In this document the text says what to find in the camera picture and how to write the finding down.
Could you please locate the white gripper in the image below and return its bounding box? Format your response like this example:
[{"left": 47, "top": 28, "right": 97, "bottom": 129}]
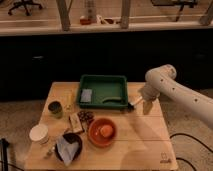
[{"left": 139, "top": 83, "right": 160, "bottom": 115}]

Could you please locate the green chili pepper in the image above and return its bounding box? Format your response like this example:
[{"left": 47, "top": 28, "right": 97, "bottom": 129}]
[{"left": 102, "top": 97, "right": 122, "bottom": 103}]

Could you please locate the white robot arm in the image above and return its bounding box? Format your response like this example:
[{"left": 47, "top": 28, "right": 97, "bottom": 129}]
[{"left": 140, "top": 64, "right": 213, "bottom": 130}]

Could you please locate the orange fruit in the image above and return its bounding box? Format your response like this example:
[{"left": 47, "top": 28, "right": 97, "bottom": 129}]
[{"left": 100, "top": 125, "right": 114, "bottom": 138}]

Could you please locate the green plastic tray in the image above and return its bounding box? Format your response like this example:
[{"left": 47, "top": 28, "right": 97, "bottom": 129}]
[{"left": 76, "top": 75, "right": 128, "bottom": 110}]

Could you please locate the orange bowl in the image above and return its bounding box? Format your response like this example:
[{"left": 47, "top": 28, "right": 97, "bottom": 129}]
[{"left": 88, "top": 118, "right": 117, "bottom": 148}]

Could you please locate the grey sponge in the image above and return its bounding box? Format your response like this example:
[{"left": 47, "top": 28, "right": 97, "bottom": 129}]
[{"left": 80, "top": 89, "right": 92, "bottom": 103}]

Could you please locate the brown grape cluster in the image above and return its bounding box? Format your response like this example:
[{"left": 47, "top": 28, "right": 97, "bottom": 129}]
[{"left": 78, "top": 111, "right": 94, "bottom": 124}]

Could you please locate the small wooden block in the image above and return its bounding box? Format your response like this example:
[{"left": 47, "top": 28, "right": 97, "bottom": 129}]
[{"left": 69, "top": 113, "right": 83, "bottom": 133}]

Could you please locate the black bowl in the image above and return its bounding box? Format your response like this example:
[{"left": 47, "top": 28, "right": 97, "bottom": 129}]
[{"left": 55, "top": 133, "right": 82, "bottom": 162}]

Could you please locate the grey cloth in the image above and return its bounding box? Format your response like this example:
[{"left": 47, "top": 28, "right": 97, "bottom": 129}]
[{"left": 56, "top": 137, "right": 79, "bottom": 166}]

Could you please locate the dark green cup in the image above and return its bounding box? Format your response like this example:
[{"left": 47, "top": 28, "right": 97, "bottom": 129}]
[{"left": 48, "top": 101, "right": 63, "bottom": 118}]

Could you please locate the red object on shelf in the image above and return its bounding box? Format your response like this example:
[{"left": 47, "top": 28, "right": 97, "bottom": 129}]
[{"left": 79, "top": 16, "right": 92, "bottom": 25}]

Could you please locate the white cup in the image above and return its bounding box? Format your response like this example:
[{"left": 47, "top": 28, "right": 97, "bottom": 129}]
[{"left": 29, "top": 124, "right": 49, "bottom": 144}]

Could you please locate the black stand at left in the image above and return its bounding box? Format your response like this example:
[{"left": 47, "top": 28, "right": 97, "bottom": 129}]
[{"left": 0, "top": 138, "right": 9, "bottom": 171}]

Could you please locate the office chair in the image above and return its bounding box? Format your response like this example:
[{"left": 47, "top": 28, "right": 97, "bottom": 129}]
[{"left": 8, "top": 0, "right": 43, "bottom": 16}]

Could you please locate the white handled brush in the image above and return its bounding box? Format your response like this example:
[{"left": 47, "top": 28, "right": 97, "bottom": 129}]
[{"left": 128, "top": 96, "right": 143, "bottom": 110}]

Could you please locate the black floor cable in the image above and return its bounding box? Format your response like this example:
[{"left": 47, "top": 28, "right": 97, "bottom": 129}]
[{"left": 169, "top": 132, "right": 213, "bottom": 171}]

